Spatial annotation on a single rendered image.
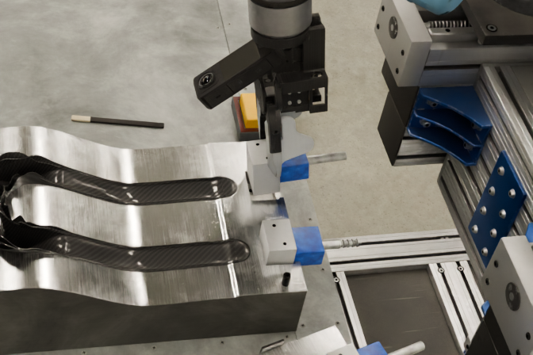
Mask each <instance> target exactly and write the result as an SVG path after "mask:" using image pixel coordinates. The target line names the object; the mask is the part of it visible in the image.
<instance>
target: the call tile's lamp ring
mask: <svg viewBox="0 0 533 355"><path fill-rule="evenodd" d="M238 100H240V97H233V101H234V104H235V107H236V114H237V118H238V121H239V125H240V131H241V132H258V131H259V129H258V128H244V125H243V119H242V115H241V111H240V105H239V102H238Z"/></svg>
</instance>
